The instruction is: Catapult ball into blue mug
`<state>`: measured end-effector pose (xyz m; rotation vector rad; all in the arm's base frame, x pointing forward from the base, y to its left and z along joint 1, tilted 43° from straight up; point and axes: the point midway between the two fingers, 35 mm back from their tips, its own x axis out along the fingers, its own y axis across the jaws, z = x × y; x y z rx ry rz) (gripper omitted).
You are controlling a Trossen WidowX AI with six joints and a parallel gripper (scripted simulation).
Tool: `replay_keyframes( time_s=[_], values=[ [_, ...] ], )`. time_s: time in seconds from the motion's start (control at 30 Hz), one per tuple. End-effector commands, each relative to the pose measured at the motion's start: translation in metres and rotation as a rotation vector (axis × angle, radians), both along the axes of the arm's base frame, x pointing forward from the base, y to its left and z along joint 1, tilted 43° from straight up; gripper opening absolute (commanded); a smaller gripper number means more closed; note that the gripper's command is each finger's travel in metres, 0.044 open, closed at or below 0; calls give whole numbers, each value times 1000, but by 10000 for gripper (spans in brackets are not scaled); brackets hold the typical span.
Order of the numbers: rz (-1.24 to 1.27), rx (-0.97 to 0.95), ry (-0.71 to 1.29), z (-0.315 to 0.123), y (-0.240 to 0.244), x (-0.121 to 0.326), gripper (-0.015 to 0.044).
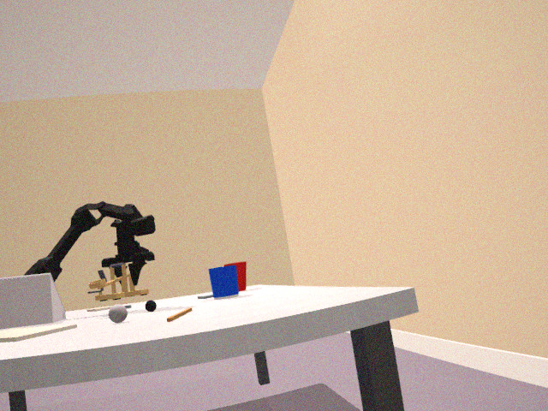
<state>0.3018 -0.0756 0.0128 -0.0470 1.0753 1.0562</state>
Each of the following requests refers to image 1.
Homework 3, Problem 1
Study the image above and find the black ball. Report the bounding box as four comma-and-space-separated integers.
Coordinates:
145, 301, 157, 312

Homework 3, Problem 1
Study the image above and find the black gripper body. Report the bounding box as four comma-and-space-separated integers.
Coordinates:
102, 237, 155, 268

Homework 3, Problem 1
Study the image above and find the blue mug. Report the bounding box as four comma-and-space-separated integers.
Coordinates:
208, 265, 239, 300

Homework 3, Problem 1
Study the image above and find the red cup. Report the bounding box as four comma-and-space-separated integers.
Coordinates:
224, 261, 246, 291

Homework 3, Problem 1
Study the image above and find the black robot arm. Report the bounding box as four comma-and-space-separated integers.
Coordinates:
24, 201, 156, 282

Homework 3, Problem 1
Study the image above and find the tan wooden stick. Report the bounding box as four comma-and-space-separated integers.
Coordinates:
167, 307, 193, 323

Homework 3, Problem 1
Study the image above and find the grey ball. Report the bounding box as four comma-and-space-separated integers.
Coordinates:
108, 304, 128, 323

